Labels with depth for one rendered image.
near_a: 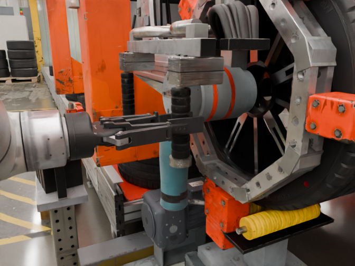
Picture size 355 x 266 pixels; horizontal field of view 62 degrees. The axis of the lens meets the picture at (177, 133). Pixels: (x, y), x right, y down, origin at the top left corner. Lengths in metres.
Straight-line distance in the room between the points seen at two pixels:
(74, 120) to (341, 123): 0.42
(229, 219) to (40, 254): 1.07
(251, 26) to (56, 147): 0.38
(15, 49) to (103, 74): 8.01
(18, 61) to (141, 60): 8.28
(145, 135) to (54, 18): 2.61
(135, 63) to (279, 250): 0.75
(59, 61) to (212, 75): 2.56
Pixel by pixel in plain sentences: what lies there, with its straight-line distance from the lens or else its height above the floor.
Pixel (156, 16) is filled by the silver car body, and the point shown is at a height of 1.14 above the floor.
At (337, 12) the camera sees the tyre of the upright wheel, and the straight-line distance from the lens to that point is 0.67.
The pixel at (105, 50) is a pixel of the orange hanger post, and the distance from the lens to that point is 1.11.
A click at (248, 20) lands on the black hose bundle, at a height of 1.01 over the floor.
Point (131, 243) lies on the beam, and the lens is 1.41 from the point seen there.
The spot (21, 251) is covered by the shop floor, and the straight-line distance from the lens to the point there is 1.74.
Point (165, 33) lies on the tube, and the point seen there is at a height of 1.00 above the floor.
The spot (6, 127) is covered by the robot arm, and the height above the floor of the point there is 0.89.
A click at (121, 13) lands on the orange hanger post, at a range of 1.12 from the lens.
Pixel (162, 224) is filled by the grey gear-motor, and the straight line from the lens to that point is 1.13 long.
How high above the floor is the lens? 0.97
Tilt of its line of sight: 16 degrees down
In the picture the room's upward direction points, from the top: straight up
